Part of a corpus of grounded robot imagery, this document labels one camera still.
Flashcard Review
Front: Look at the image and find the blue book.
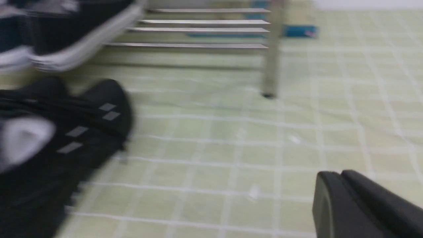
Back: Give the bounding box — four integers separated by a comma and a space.
186, 0, 318, 39

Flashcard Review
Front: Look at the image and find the black knit sneaker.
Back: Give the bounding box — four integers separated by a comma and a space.
1, 76, 134, 238

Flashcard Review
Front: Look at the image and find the navy slip-on shoe right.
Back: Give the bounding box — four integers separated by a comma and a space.
0, 0, 36, 73

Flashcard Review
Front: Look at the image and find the silver metal shoe rack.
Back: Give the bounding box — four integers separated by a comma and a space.
107, 0, 285, 99

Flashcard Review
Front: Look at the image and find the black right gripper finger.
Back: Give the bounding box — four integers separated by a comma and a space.
312, 170, 423, 238

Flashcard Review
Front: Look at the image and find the black canvas sneaker right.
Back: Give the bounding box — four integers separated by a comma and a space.
23, 0, 147, 72

